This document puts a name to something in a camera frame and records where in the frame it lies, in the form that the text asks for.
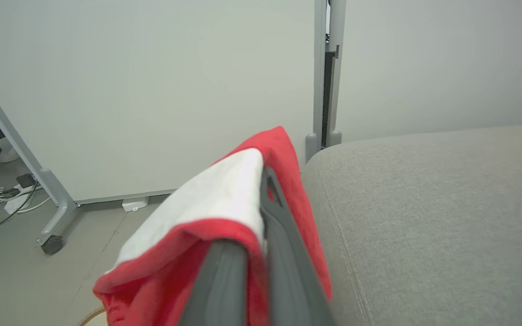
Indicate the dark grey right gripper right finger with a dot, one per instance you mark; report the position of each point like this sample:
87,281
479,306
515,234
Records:
288,271

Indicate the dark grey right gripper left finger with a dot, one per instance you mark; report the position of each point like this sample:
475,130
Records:
224,290

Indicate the red and white garment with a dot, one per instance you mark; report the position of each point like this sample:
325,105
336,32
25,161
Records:
224,194

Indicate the small white plastic box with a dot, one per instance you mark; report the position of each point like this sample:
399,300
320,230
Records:
135,204

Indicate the grey fabric sofa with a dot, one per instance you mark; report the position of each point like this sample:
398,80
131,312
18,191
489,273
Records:
433,217

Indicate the black caster wheel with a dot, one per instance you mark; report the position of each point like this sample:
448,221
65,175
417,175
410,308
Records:
53,245

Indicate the white power strip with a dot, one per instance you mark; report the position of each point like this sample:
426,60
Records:
15,203

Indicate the black power adapter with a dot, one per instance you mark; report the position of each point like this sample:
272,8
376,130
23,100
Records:
26,180

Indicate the white shoe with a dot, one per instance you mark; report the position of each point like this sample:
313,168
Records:
7,155

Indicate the white partition panel grey frame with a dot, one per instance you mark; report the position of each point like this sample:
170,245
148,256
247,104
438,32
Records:
161,90
447,63

